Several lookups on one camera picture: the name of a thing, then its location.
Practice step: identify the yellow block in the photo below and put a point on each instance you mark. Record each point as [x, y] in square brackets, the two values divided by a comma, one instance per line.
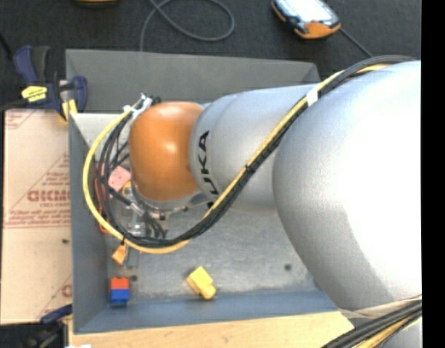
[200, 280]

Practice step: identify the pink block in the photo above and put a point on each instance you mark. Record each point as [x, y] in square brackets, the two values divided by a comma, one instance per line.
[119, 178]

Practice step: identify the orange long flat block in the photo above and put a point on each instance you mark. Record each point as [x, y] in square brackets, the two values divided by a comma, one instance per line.
[99, 209]

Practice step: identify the dark grey block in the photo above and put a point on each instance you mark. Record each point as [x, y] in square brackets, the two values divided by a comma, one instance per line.
[132, 259]

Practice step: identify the brown cardboard board, red print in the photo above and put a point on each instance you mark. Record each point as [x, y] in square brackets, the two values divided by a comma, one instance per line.
[34, 252]

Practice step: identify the grey metal bin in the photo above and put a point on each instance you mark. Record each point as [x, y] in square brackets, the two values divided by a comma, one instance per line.
[244, 252]

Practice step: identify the orange and blue block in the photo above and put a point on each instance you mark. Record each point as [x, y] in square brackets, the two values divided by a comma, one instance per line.
[119, 291]

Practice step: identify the small orange block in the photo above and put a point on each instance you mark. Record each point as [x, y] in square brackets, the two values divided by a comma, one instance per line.
[119, 256]

